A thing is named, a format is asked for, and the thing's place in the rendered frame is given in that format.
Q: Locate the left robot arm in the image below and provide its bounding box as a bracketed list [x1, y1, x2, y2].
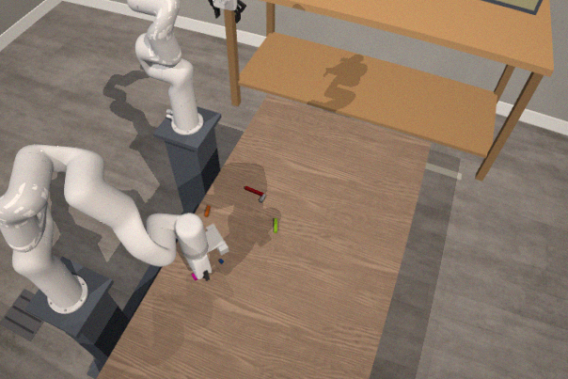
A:
[127, 0, 203, 135]

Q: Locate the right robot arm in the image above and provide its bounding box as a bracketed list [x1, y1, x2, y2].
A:
[0, 144, 229, 314]

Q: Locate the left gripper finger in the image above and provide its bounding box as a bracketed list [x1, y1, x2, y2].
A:
[208, 0, 220, 19]
[234, 0, 246, 23]

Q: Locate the red rod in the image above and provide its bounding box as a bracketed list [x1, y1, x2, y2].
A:
[245, 186, 264, 196]

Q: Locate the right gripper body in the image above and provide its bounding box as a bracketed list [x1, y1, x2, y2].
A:
[185, 253, 212, 279]

